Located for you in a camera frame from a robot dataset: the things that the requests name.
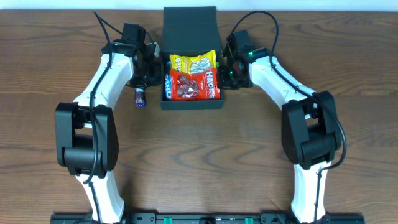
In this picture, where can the red Hacks candy bag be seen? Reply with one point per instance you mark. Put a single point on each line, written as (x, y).
(196, 86)

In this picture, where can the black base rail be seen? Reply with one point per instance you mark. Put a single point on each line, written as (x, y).
(263, 218)

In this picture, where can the dark blue chocolate bar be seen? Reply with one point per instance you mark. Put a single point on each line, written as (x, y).
(140, 98)

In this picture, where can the dark green box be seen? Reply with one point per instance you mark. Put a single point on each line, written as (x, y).
(189, 31)

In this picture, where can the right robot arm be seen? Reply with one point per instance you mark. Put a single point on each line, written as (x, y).
(309, 133)

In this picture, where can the yellow Hacks candy bag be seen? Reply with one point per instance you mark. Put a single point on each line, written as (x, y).
(196, 64)

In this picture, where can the blue Oreo cookie pack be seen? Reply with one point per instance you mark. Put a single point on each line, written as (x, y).
(168, 81)

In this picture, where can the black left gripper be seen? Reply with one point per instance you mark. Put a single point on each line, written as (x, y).
(144, 81)

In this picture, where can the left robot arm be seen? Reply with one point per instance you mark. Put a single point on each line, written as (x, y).
(86, 137)

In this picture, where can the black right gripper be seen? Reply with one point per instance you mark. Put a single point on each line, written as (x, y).
(224, 76)

